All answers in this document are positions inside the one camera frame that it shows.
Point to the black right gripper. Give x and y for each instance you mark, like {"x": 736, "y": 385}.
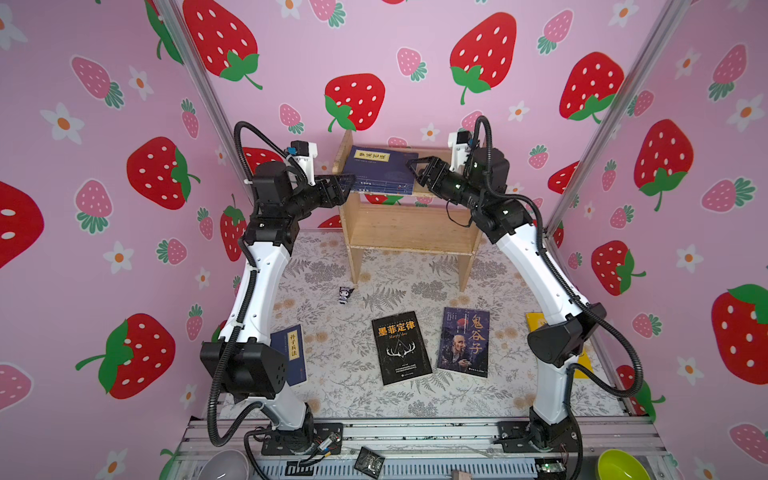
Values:
{"x": 426, "y": 173}

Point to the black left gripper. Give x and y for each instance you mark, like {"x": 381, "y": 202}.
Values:
{"x": 332, "y": 194}

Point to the navy book yellow label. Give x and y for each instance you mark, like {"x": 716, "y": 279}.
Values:
{"x": 379, "y": 186}

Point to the navy book behind left arm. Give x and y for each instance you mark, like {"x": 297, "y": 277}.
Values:
{"x": 290, "y": 343}

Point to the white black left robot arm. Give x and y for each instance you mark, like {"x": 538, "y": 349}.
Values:
{"x": 247, "y": 373}

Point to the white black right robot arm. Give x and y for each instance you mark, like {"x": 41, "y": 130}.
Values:
{"x": 513, "y": 224}

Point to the wooden two-tier shelf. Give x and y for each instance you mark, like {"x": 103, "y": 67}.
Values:
{"x": 369, "y": 226}

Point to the Kuromi toy figurine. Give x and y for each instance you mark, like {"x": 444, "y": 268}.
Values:
{"x": 344, "y": 295}

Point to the dark old man book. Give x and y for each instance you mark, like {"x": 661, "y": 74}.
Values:
{"x": 464, "y": 341}

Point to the black antler cover book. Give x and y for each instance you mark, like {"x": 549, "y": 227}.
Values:
{"x": 400, "y": 348}

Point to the yellow cartoon cover book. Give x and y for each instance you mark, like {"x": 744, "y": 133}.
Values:
{"x": 535, "y": 320}

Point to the small black electronic module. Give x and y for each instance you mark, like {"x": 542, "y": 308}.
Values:
{"x": 369, "y": 463}

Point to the grey bowl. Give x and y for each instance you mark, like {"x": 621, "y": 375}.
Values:
{"x": 226, "y": 465}

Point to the lime green bowl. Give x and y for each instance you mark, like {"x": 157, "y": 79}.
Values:
{"x": 616, "y": 464}

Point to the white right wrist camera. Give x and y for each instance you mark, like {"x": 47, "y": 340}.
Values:
{"x": 460, "y": 145}

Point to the left aluminium corner post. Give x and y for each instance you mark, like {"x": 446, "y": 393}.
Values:
{"x": 180, "y": 35}

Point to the aluminium corner post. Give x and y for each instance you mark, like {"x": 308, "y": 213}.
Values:
{"x": 660, "y": 34}
{"x": 180, "y": 35}

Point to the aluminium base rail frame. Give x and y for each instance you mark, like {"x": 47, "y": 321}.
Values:
{"x": 441, "y": 448}

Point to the right aluminium corner post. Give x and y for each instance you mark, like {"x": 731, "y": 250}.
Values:
{"x": 660, "y": 34}

